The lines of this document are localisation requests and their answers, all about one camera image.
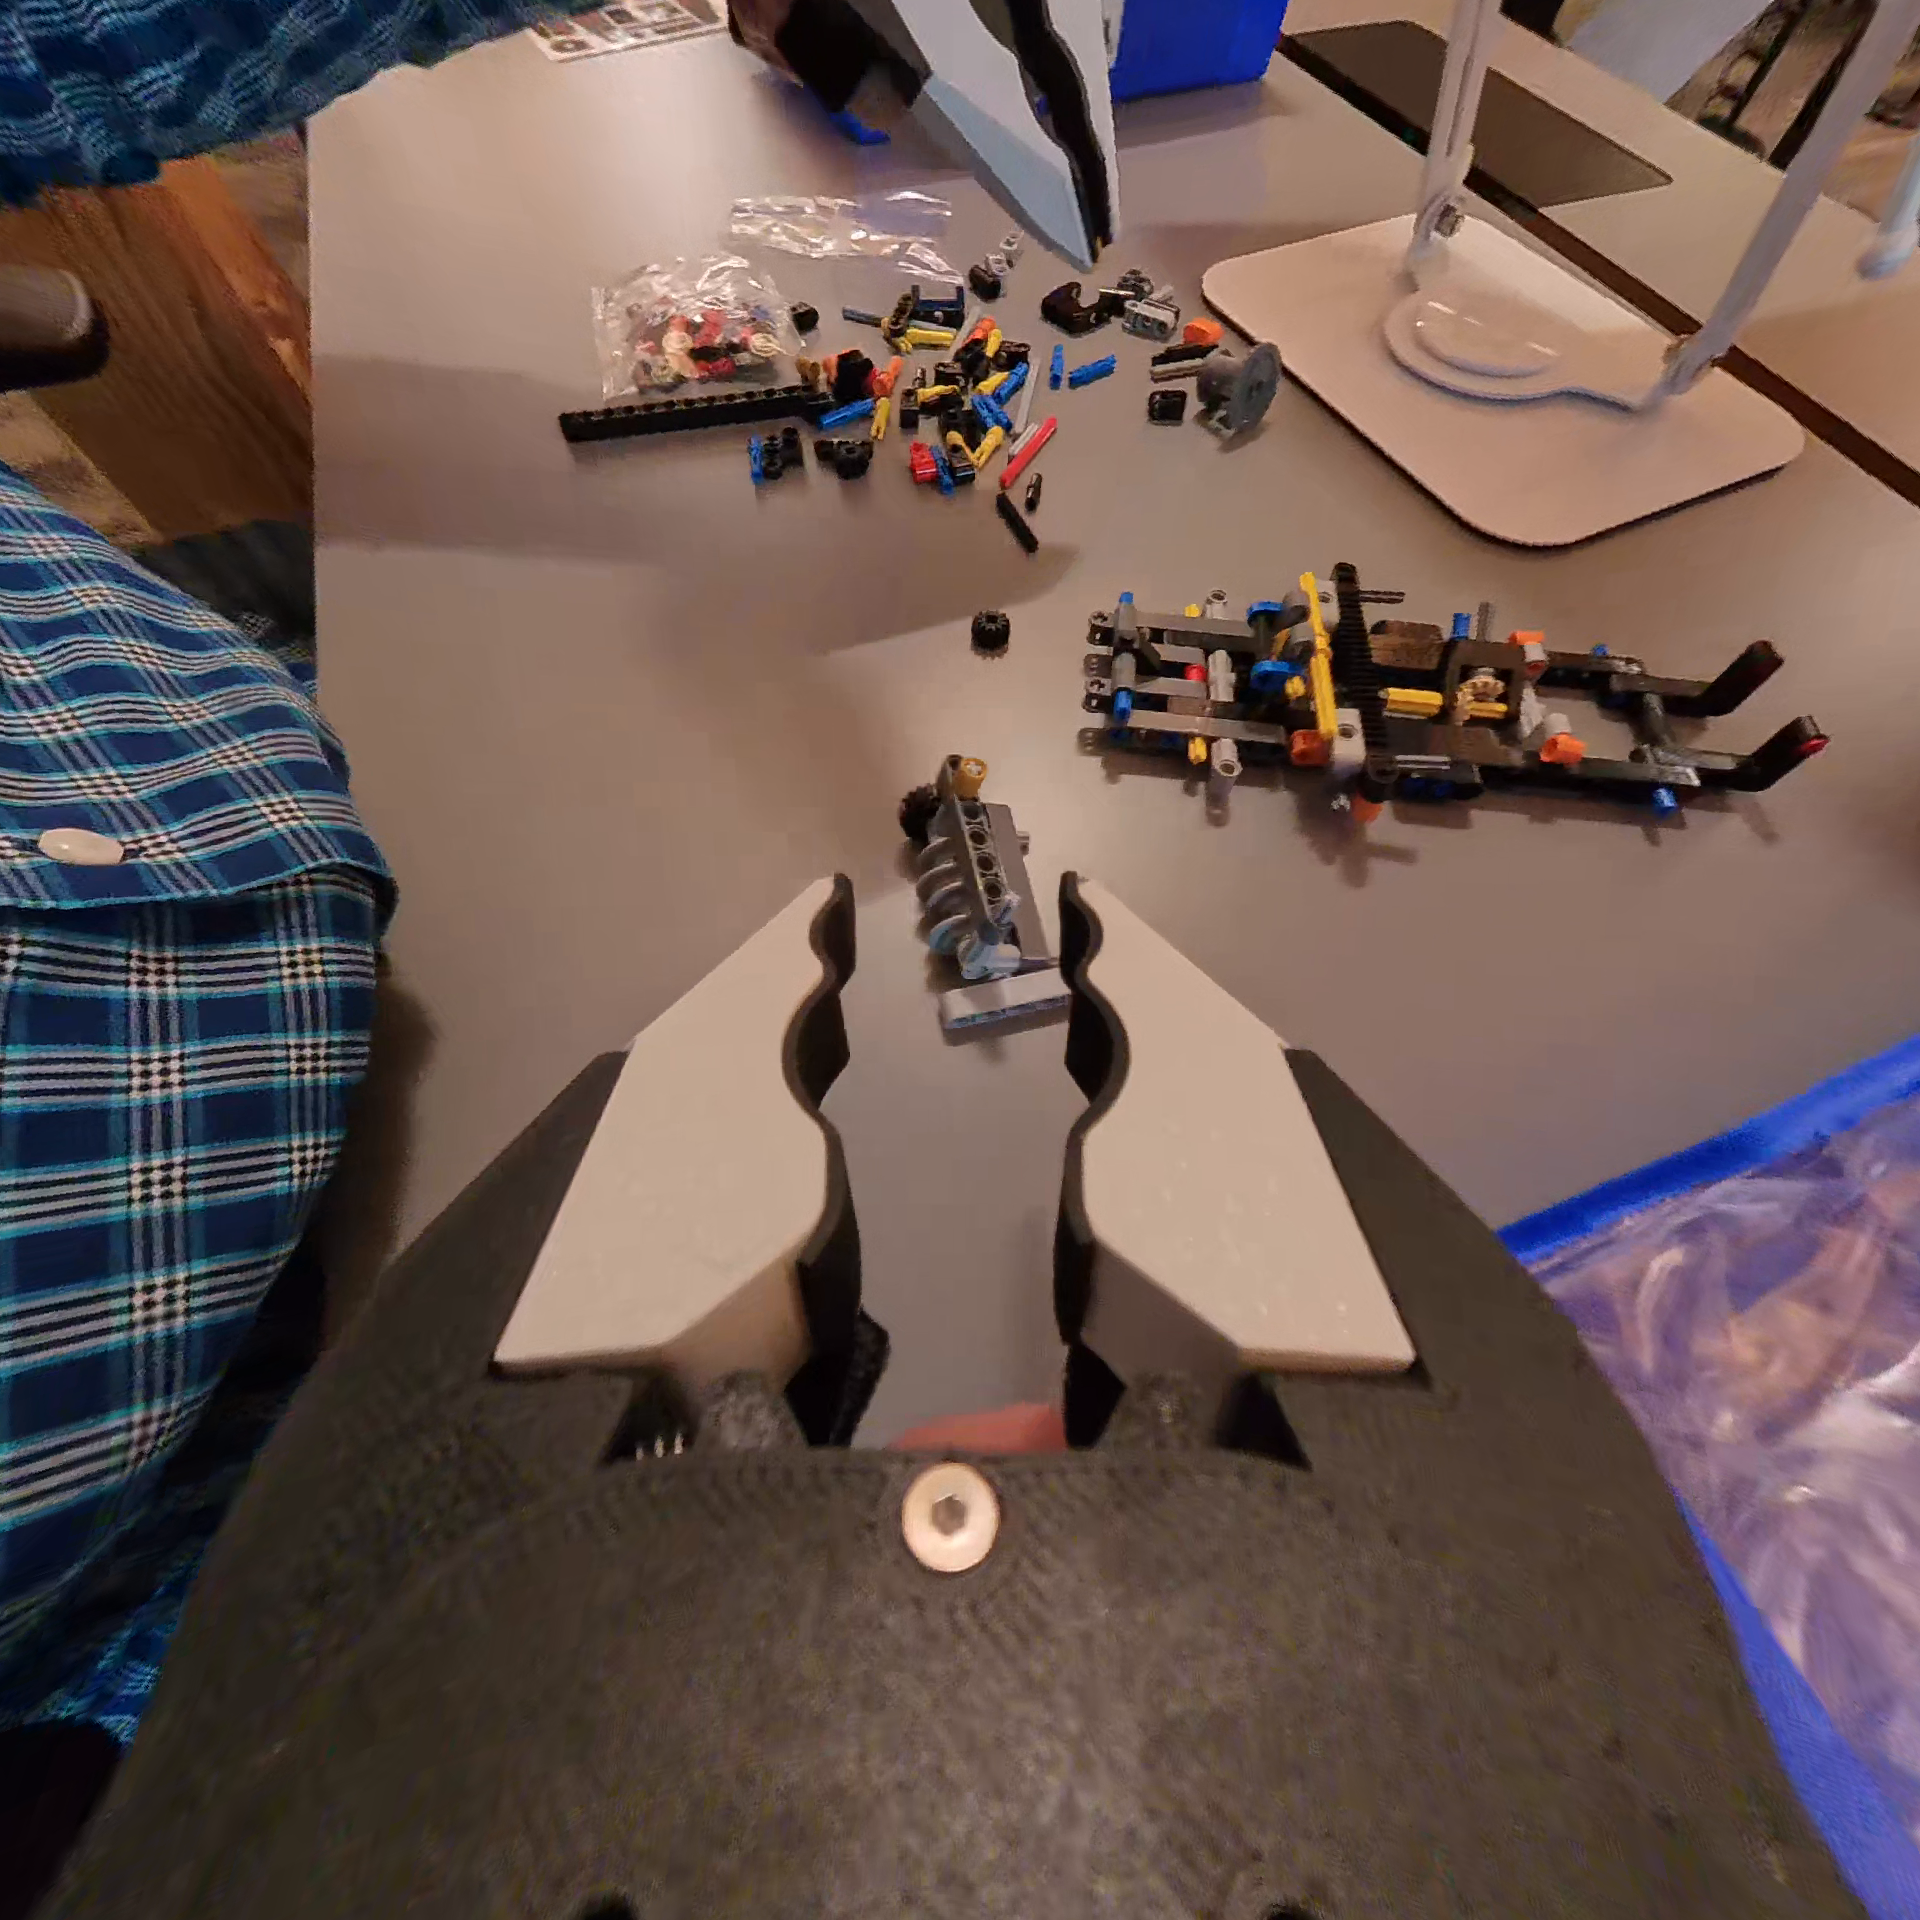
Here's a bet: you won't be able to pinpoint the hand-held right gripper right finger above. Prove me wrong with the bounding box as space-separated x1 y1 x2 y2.
1056 869 1423 1445

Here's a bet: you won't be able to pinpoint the long black lego beam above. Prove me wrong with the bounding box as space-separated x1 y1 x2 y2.
558 377 836 445

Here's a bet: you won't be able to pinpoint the lego vehicle chassis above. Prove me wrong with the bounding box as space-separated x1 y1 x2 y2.
1081 562 1833 832

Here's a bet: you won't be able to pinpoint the plastic bag of lego parts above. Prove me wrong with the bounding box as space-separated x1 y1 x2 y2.
588 251 801 404

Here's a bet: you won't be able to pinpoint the grey lego engine block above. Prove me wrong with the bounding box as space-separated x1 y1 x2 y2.
900 753 1076 1046

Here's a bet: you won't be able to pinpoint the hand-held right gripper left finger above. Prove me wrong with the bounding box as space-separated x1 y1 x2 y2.
493 875 869 1445

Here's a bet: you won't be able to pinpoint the clear plastic bags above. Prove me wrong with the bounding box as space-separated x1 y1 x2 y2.
1531 1101 1920 1849

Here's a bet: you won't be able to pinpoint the white desk stand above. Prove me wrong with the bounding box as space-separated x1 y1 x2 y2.
1201 0 1920 552

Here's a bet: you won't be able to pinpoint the blue plastic bin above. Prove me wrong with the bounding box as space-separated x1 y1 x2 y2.
1110 0 1293 104
1500 1032 1920 1920

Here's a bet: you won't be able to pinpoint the grey lego wheel hub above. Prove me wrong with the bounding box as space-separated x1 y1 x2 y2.
1193 338 1289 442

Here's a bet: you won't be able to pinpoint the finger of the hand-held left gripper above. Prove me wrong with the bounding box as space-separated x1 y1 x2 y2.
997 0 1122 251
885 0 1093 260

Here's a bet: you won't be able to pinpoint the black desk mat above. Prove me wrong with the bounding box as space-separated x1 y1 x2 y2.
1283 19 1677 207

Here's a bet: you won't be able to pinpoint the printed sticker sheet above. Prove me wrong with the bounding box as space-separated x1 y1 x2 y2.
537 0 739 66

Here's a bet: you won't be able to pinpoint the empty clear plastic bag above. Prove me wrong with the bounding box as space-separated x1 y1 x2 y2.
727 185 962 287

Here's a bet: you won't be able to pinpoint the pile of lego pieces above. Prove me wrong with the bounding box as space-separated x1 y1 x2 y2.
744 231 1224 557

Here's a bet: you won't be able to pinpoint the person's left forearm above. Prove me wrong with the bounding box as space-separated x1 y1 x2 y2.
0 0 739 207

